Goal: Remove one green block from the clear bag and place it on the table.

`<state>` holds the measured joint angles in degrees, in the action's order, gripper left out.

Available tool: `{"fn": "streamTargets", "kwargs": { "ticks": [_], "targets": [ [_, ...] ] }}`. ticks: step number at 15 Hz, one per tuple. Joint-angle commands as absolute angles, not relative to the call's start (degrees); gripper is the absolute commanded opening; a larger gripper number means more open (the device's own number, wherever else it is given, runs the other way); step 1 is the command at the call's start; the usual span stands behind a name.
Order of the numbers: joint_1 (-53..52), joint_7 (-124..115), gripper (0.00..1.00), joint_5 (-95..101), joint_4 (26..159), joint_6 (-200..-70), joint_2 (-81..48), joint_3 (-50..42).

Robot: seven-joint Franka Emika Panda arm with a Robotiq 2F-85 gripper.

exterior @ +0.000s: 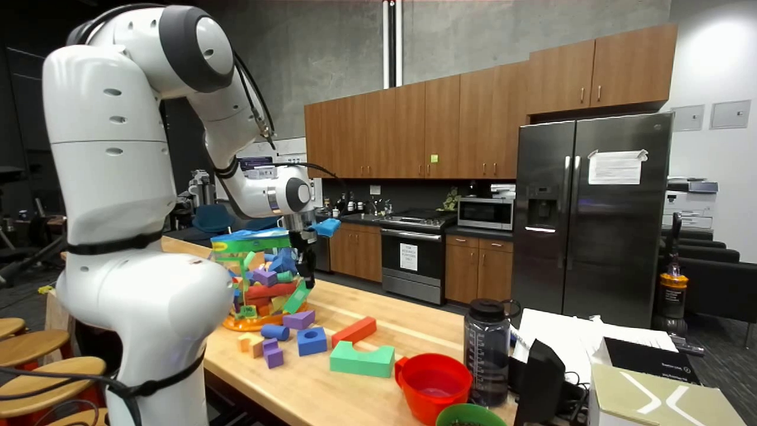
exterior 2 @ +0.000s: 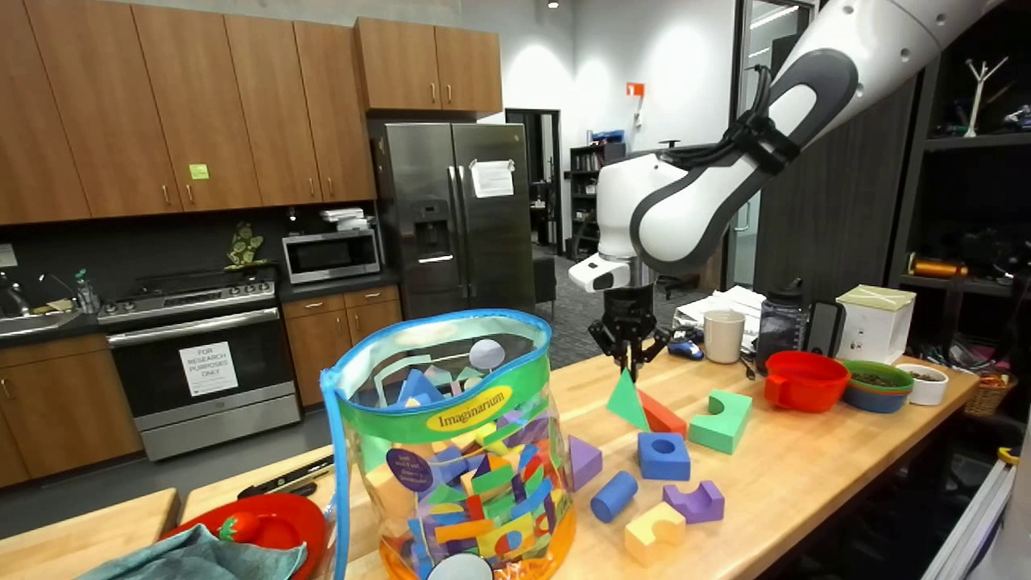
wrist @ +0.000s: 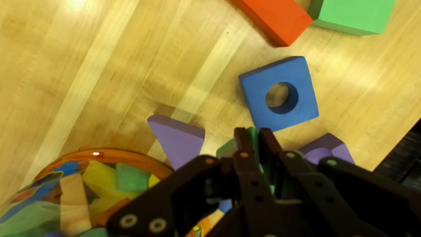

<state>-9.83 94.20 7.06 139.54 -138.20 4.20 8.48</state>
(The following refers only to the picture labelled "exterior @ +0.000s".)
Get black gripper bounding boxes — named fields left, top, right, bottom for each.
left=289, top=223, right=319, bottom=288

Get long green foam block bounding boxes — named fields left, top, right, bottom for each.
left=281, top=278, right=312, bottom=317

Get long red foam block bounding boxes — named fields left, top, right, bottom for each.
left=244, top=282, right=297, bottom=305

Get clear bag green blue rim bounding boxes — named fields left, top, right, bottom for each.
left=209, top=226, right=314, bottom=334

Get red wedge block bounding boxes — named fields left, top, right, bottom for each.
left=329, top=315, right=379, bottom=350

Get small yellow foam block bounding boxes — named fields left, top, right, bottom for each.
left=236, top=331, right=264, bottom=360

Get purple notched foam block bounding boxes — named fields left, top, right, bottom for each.
left=261, top=337, right=287, bottom=372

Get green arch foam block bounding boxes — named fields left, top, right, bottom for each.
left=326, top=337, right=397, bottom=381

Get black dishwasher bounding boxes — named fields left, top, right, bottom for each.
left=312, top=233, right=334, bottom=275

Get wooden base cabinet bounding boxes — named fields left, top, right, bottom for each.
left=326, top=220, right=386, bottom=284
left=443, top=231, right=516, bottom=305

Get blue foam cylinder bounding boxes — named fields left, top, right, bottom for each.
left=258, top=321, right=290, bottom=342

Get blue cube with hole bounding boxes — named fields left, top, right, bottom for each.
left=295, top=323, right=332, bottom=357

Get blue chair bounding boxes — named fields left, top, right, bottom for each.
left=191, top=200, right=238, bottom=236

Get stainless steel oven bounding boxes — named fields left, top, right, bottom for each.
left=379, top=213, right=450, bottom=308

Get red plastic measuring cup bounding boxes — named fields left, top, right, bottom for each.
left=393, top=350, right=476, bottom=426

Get stainless steel microwave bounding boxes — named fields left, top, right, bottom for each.
left=455, top=193, right=519, bottom=233

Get dark transparent water bottle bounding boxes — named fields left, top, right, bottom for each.
left=462, top=296, right=516, bottom=410

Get green bowl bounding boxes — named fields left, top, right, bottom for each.
left=432, top=400, right=509, bottom=426

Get vertical metal pipe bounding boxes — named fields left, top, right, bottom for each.
left=381, top=0, right=406, bottom=90

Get black angular device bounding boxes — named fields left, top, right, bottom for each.
left=510, top=337, right=571, bottom=426

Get white papers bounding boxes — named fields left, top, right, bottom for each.
left=506, top=305, right=682, bottom=387

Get stainless steel refrigerator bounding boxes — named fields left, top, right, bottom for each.
left=509, top=110, right=677, bottom=329

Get white paper sheet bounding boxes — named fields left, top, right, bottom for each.
left=587, top=147, right=650, bottom=189

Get wooden cabinets above refrigerator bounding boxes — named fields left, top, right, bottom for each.
left=525, top=19, right=682, bottom=123

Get upright vacuum cleaner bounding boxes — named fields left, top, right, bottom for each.
left=657, top=211, right=690, bottom=336

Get cardboard box white cross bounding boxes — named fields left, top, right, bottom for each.
left=587, top=360, right=748, bottom=426

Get white office printer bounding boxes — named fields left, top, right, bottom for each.
left=663, top=174, right=722, bottom=233

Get black sofa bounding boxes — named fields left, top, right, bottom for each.
left=672, top=226, right=757, bottom=327

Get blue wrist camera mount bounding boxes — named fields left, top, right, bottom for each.
left=308, top=214, right=344, bottom=240

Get wooden wall cabinets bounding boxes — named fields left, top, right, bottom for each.
left=303, top=58, right=533, bottom=181

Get black base cable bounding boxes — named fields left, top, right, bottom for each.
left=0, top=352, right=209, bottom=426

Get thick black hose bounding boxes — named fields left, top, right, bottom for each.
left=0, top=233, right=68, bottom=288

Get grey wall panel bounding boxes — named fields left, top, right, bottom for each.
left=707, top=96, right=753, bottom=133
left=672, top=102, right=707, bottom=134

